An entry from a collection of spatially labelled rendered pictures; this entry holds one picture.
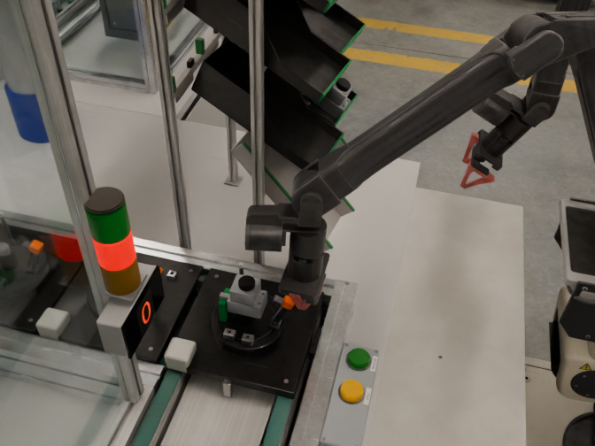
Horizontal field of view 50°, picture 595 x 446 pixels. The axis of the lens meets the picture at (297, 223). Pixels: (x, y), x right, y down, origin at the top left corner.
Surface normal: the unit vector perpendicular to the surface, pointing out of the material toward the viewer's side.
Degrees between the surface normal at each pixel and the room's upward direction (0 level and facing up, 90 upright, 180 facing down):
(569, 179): 0
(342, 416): 0
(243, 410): 0
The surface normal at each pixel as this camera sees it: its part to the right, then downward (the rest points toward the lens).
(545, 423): 0.04, -0.73
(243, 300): -0.24, 0.66
